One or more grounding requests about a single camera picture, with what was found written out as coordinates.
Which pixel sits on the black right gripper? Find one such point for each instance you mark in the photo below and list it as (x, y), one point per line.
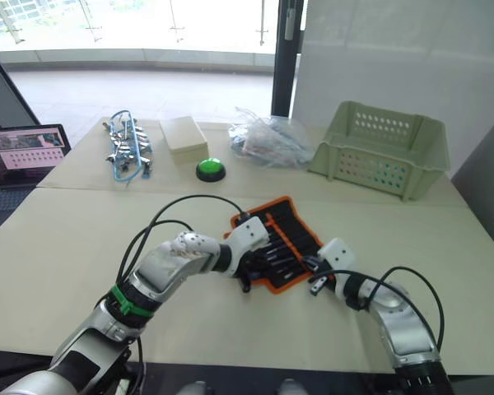
(319, 269)

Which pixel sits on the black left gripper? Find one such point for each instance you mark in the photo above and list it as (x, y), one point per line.
(253, 263)

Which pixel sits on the black orange-trimmed tool roll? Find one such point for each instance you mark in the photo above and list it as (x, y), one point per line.
(290, 222)

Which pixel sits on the green band on arm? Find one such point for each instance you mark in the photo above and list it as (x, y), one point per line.
(129, 302)

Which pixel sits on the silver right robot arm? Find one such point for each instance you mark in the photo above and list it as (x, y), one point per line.
(399, 325)

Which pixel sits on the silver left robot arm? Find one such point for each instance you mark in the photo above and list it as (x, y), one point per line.
(164, 267)

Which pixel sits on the black tweezers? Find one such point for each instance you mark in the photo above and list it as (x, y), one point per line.
(292, 275)
(290, 263)
(283, 252)

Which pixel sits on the green push button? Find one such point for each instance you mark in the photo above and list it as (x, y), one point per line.
(211, 168)

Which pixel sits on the pale green plastic basket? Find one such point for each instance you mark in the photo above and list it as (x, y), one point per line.
(378, 144)

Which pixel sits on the beige cardboard box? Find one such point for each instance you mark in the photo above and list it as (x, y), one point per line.
(185, 138)

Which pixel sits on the metal clamps with blue tubing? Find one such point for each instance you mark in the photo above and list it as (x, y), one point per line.
(127, 144)

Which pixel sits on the open laptop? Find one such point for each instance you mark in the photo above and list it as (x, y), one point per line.
(20, 152)

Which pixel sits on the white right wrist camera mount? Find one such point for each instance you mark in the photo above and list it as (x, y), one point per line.
(337, 255)

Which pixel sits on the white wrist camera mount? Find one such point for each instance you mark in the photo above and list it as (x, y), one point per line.
(247, 236)
(337, 255)

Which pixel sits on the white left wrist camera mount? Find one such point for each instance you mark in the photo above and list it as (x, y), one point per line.
(247, 236)

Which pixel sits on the black door frame post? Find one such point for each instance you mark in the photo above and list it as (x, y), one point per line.
(286, 74)

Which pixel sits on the dark slanted frame beam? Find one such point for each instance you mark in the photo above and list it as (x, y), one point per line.
(8, 86)

